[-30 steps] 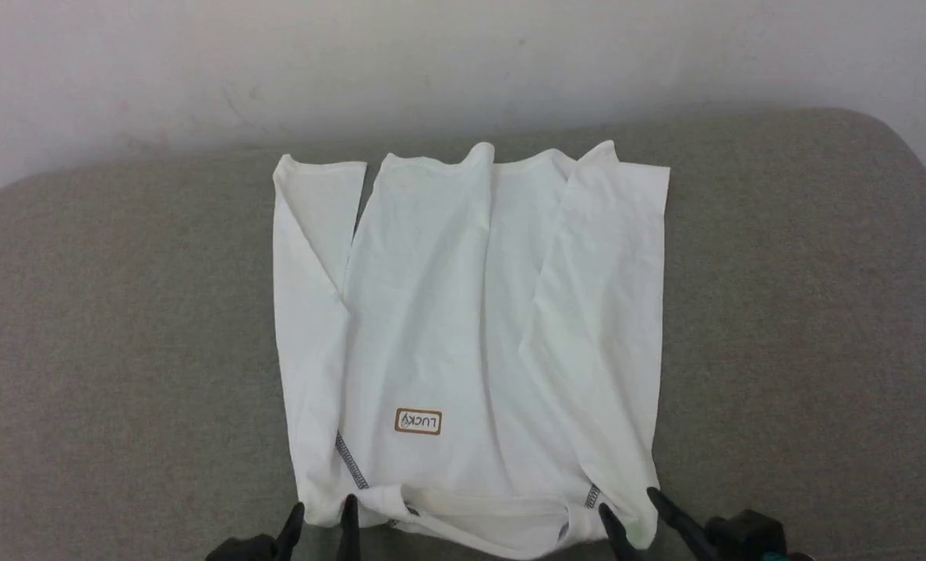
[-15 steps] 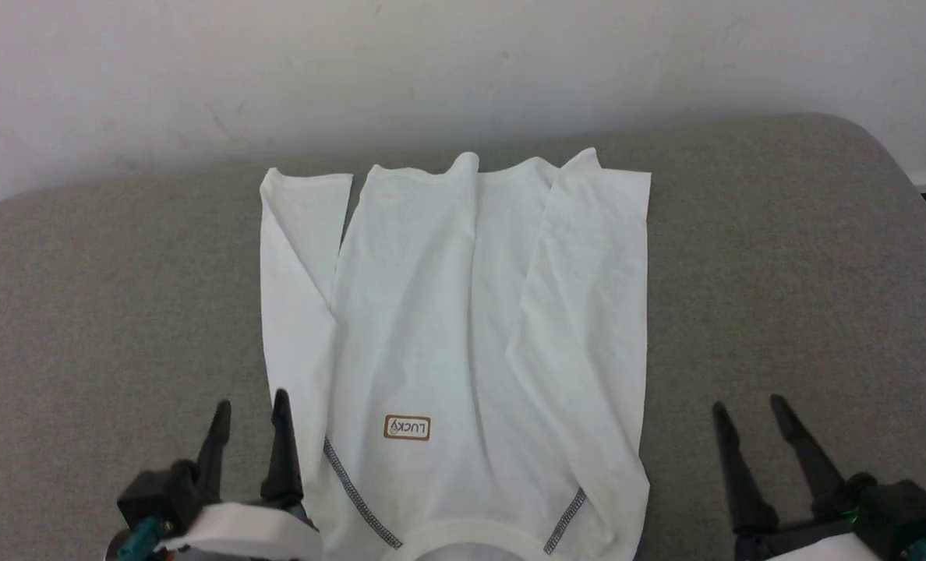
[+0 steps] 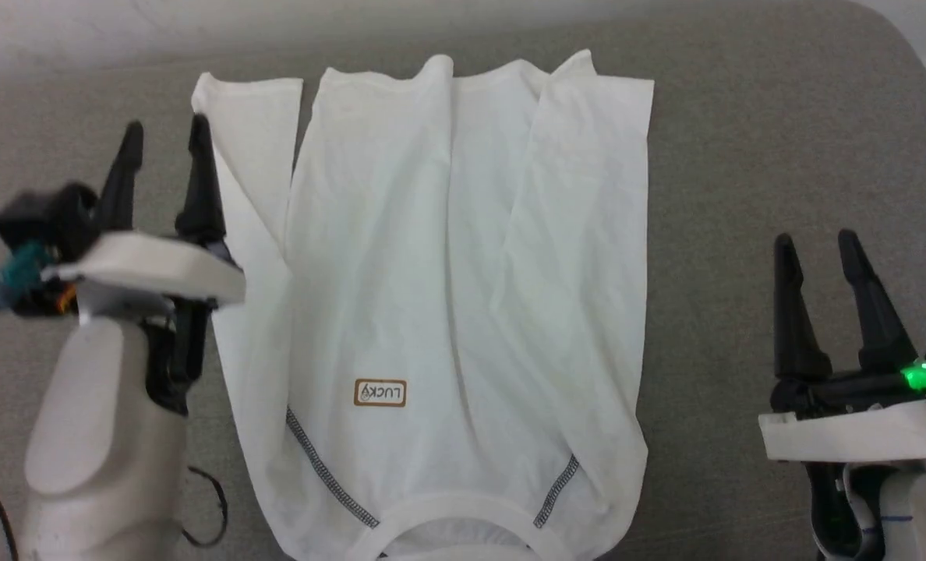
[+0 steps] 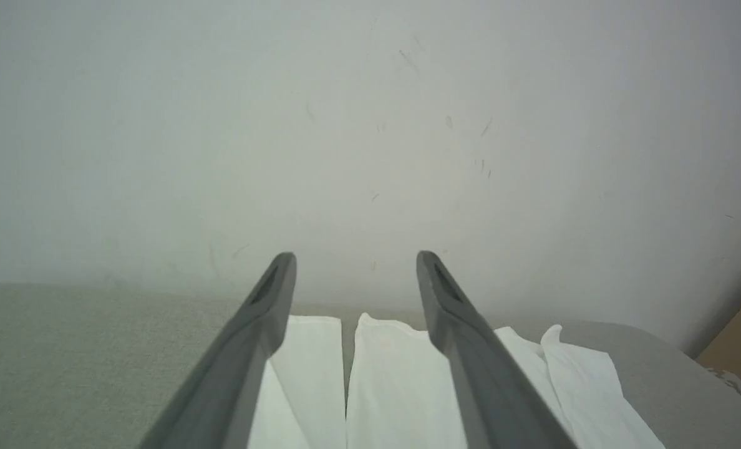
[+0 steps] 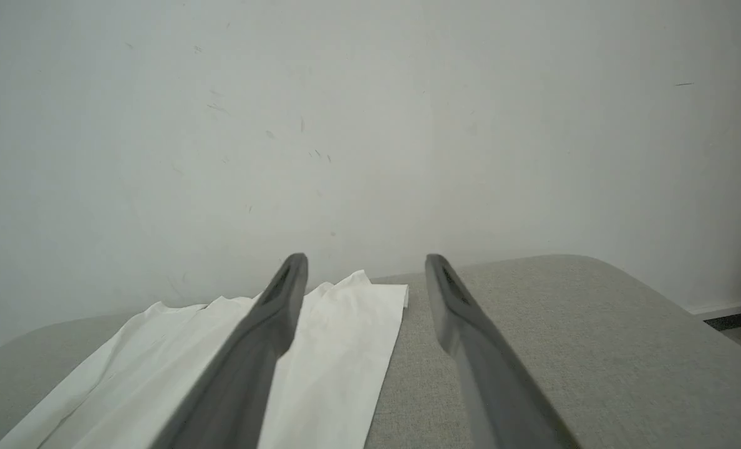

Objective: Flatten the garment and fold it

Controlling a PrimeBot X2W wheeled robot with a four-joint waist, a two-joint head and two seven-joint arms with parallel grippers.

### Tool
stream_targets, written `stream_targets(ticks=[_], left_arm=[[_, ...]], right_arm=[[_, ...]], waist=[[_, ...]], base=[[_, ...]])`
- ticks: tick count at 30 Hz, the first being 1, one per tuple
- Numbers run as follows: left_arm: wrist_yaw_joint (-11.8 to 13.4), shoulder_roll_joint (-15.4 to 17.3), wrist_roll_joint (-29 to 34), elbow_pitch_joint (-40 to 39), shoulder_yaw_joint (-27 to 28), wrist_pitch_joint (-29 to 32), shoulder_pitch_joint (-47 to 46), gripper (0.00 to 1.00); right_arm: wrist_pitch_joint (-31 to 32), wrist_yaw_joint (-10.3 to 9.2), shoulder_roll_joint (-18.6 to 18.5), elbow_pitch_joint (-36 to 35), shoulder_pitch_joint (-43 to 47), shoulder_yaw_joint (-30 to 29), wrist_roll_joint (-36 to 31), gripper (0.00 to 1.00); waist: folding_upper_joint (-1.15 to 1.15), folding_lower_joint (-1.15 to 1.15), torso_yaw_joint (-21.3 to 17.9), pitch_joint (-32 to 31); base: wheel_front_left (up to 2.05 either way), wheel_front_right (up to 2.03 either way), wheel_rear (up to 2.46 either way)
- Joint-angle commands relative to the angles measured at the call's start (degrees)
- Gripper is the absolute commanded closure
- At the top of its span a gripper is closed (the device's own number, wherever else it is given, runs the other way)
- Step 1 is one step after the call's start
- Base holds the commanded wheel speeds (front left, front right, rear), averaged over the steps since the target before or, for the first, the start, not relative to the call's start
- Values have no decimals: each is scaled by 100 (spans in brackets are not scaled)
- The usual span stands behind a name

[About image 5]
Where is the white garment with grey stitching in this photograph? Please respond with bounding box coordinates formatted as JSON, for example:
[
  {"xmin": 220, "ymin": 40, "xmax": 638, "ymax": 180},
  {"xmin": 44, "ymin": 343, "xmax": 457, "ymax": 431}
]
[{"xmin": 0, "ymin": 269, "xmax": 410, "ymax": 449}]

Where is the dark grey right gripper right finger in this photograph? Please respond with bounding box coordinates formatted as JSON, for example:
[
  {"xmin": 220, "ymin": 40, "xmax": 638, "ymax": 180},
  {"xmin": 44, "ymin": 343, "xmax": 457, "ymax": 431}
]
[{"xmin": 424, "ymin": 253, "xmax": 578, "ymax": 449}]

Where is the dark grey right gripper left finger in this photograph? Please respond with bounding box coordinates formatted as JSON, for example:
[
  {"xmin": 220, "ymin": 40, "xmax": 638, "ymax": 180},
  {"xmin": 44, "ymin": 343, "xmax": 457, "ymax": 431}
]
[{"xmin": 151, "ymin": 253, "xmax": 309, "ymax": 449}]

